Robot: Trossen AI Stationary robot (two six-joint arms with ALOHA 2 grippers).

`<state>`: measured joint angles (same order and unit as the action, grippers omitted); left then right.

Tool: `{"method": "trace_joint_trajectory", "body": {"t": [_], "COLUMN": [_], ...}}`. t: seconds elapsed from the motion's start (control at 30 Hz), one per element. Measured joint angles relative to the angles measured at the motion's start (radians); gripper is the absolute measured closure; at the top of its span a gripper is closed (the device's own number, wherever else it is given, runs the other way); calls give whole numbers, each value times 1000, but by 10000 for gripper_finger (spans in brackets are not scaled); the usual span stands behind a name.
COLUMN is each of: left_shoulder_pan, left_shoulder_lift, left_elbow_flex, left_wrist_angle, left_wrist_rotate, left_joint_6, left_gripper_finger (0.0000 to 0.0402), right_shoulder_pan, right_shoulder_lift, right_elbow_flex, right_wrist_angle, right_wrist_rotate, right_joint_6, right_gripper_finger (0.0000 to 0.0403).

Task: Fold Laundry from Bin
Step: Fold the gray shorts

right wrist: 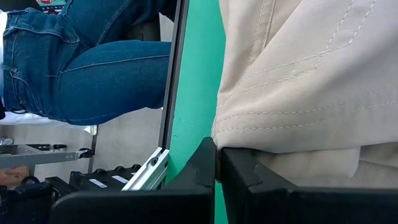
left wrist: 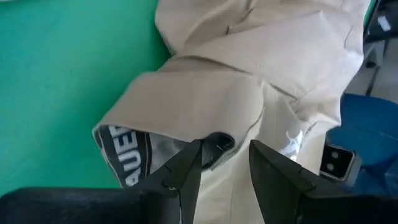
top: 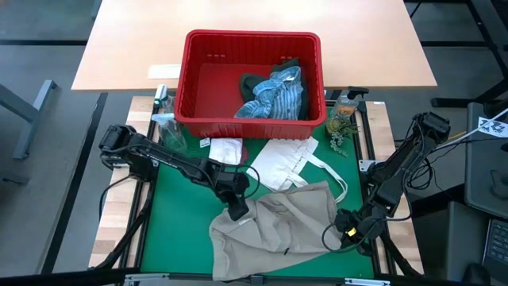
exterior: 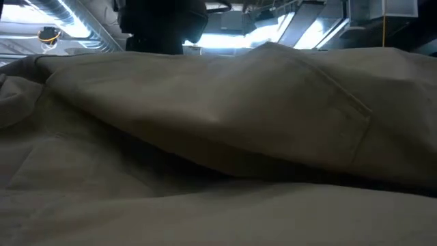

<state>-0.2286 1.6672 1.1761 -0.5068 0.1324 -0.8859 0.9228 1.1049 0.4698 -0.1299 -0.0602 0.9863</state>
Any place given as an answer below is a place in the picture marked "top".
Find dark keyboard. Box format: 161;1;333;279
482;218;508;275

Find black floor cable bundle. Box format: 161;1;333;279
404;157;440;191

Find white paper label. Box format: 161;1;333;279
148;64;183;79

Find red plastic laundry bin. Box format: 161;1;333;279
174;29;329;140

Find cream canvas tote bag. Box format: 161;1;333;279
246;136;349;203

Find light wooden desk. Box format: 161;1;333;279
71;0;438;93

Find white tag black marks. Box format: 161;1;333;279
478;116;508;139

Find clear bottle white green cap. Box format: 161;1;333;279
153;84;178;116

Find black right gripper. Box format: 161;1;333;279
336;208;388;255

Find beige khaki garment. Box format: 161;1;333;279
209;180;344;282

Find white garment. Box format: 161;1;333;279
199;137;244;166

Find blue striped garment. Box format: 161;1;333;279
233;65;305;121

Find green table mat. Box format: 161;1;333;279
140;106;376;279

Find black rounded object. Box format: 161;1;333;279
462;261;492;286

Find white cable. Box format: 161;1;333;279
441;109;508;149

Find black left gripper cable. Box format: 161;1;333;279
236;164;262;199

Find clear spray bottle white head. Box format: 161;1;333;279
152;113;188;155

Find small potted succulent plant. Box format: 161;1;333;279
325;113;360;158

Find black desk frame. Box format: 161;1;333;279
404;0;508;108

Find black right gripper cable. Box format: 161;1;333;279
320;221;372;254

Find black aluminium table frame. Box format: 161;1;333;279
89;93;425;286

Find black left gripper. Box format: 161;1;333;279
216;169;252;222

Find dark green garment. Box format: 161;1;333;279
239;57;310;121

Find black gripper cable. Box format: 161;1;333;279
236;164;262;199
320;221;372;254

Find grey metal table leg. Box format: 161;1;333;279
0;79;59;160

